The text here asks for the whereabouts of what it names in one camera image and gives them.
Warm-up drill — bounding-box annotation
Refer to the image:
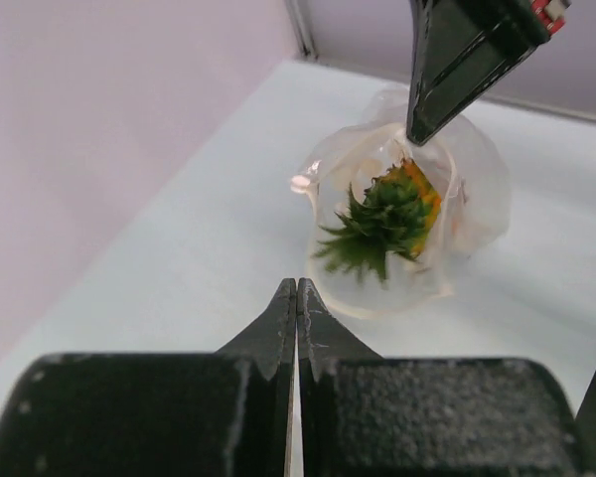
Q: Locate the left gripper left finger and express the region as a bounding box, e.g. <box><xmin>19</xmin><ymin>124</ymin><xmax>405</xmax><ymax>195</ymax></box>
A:
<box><xmin>0</xmin><ymin>278</ymin><xmax>296</xmax><ymax>476</ymax></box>

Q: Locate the left aluminium frame post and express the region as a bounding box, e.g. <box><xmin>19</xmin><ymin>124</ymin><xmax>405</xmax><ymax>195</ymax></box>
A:
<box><xmin>284</xmin><ymin>0</ymin><xmax>319</xmax><ymax>62</ymax></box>

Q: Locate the clear zip top bag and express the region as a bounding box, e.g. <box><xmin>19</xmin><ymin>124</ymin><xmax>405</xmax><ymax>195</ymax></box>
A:
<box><xmin>290</xmin><ymin>85</ymin><xmax>512</xmax><ymax>319</ymax></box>

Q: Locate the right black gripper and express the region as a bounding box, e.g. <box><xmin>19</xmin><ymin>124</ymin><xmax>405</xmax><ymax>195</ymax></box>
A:
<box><xmin>406</xmin><ymin>0</ymin><xmax>571</xmax><ymax>146</ymax></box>

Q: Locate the toy pineapple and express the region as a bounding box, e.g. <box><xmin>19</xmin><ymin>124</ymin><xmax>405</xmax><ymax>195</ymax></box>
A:
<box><xmin>312</xmin><ymin>157</ymin><xmax>442</xmax><ymax>283</ymax></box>

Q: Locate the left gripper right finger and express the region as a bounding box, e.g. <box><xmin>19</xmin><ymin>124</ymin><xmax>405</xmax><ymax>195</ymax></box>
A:
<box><xmin>297</xmin><ymin>278</ymin><xmax>590</xmax><ymax>476</ymax></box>

